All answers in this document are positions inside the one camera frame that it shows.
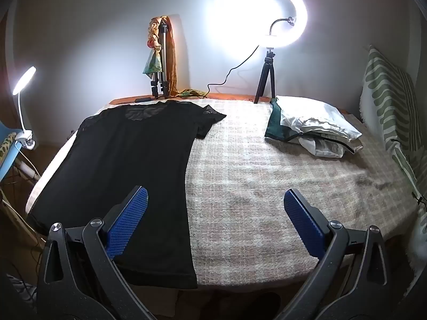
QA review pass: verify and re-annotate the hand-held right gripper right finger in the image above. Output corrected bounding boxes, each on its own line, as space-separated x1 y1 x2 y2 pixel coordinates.
283 188 392 320

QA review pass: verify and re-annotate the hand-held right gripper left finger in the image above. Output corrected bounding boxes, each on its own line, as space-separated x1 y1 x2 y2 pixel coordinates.
37 186 157 320

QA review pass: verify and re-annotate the black t-shirt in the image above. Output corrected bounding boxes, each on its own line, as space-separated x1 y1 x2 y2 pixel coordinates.
27 102 227 290

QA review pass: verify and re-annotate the beige checked blanket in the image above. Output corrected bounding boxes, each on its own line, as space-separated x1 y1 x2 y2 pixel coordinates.
25 97 421 289

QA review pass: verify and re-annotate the silver grey garment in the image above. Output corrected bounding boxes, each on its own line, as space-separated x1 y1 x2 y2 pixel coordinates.
298 135 363 159

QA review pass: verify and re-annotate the dark green garment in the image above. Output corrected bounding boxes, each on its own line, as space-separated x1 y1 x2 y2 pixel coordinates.
264 98 301 141

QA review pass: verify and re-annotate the blue chair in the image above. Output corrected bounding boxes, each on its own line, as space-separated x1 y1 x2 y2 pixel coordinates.
0 122 19 184

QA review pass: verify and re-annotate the green white striped cushion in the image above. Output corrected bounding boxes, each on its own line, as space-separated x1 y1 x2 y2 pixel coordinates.
358 45 427 207

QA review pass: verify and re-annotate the small black tripod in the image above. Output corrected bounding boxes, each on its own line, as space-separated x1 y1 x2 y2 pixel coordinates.
254 47 277 105

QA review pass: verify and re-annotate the colourful patterned scarf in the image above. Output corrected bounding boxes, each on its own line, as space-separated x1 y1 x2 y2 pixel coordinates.
143 17 167 75

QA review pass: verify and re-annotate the orange cloth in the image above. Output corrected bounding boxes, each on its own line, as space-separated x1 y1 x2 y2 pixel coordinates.
163 16 207 98

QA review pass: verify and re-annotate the silver tripod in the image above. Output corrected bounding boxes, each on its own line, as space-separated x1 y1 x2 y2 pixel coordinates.
150 23 171 99

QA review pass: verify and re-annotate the white clip lamp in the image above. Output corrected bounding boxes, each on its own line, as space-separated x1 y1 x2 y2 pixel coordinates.
13 66 37 150

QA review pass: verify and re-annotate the white lamp cable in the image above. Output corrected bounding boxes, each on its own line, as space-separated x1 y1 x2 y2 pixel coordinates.
15 148 42 179

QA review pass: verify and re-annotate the black power cable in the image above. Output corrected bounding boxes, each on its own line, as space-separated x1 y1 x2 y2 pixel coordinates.
205 45 261 99

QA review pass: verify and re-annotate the white ring light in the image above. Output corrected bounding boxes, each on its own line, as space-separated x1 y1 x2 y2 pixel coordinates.
213 0 309 49

